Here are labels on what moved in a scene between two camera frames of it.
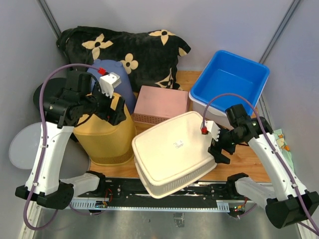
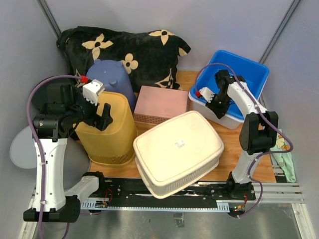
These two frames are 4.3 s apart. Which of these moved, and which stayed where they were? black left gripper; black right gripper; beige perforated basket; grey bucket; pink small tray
Moved: black left gripper; black right gripper
Stayed: beige perforated basket; grey bucket; pink small tray
